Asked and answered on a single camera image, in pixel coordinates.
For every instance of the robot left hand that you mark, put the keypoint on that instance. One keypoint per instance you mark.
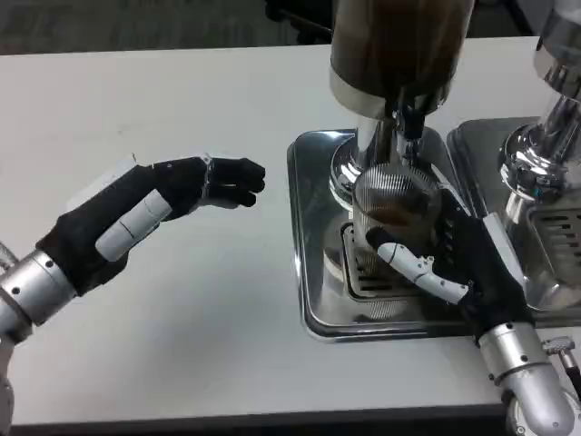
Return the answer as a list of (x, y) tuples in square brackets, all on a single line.
[(91, 231)]

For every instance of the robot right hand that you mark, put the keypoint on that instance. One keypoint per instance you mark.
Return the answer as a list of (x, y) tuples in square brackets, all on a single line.
[(490, 281)]

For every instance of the clear ribbed glass cup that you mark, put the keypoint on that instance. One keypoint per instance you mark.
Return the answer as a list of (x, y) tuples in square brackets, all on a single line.
[(395, 195)]

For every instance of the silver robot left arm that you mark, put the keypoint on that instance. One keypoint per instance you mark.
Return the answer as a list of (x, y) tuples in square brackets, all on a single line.
[(32, 290)]

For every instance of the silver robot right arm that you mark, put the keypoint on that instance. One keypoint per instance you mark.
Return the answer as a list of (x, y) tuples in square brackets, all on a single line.
[(522, 368)]

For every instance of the slotted drip tray grid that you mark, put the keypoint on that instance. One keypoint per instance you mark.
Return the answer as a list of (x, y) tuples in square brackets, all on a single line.
[(363, 284), (563, 236)]

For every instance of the steel drip tray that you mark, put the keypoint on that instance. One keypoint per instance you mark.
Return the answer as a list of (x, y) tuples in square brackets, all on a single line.
[(476, 159), (313, 254)]

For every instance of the steel drink dispenser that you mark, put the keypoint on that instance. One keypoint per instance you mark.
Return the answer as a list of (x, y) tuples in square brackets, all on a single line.
[(554, 131)]

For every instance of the black dispenser tap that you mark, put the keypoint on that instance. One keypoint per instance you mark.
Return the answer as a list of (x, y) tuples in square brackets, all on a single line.
[(413, 113)]

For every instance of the drink dispenser with dark liquid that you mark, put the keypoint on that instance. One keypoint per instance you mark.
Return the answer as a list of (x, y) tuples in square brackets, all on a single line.
[(390, 41)]

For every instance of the black office chair base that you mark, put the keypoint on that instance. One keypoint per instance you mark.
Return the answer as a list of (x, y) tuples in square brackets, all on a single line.
[(299, 20)]

